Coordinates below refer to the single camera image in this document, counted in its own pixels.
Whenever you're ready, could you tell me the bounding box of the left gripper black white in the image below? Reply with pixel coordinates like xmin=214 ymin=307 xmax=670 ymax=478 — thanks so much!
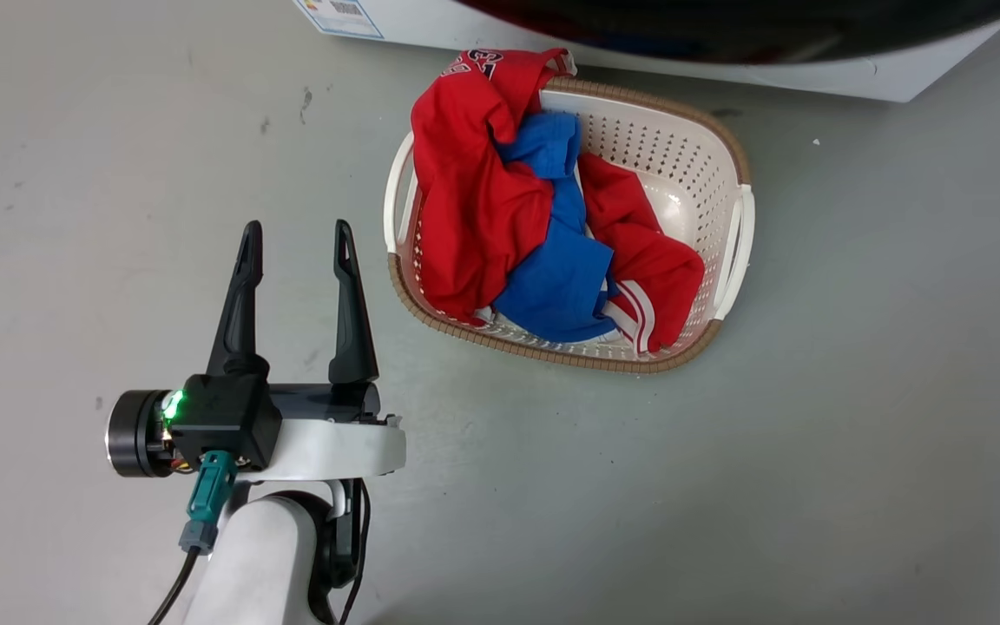
xmin=105 ymin=219 xmax=407 ymax=484

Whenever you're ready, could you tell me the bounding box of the dark glass washing machine door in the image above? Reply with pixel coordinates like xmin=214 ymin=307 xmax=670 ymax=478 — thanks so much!
xmin=457 ymin=0 xmax=1000 ymax=67

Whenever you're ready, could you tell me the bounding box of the white washing machine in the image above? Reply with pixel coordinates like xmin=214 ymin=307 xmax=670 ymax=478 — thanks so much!
xmin=292 ymin=0 xmax=1000 ymax=103

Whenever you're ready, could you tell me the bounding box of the red jersey garment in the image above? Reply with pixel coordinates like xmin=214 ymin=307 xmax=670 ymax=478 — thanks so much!
xmin=411 ymin=48 xmax=707 ymax=355

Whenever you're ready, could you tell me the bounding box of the blue garment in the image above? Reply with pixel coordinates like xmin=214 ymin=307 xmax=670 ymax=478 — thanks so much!
xmin=491 ymin=111 xmax=623 ymax=344

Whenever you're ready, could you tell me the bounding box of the energy label sticker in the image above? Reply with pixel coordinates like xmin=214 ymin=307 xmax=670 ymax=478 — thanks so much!
xmin=294 ymin=0 xmax=385 ymax=41

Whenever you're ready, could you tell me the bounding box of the cream plastic laundry basket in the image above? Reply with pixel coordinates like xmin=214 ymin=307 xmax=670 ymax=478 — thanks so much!
xmin=383 ymin=76 xmax=757 ymax=375

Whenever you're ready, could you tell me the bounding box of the black cable teal connector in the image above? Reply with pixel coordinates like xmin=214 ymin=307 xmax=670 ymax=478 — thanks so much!
xmin=148 ymin=450 xmax=240 ymax=625

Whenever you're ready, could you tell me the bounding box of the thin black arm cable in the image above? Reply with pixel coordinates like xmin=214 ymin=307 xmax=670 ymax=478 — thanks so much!
xmin=338 ymin=479 xmax=372 ymax=625

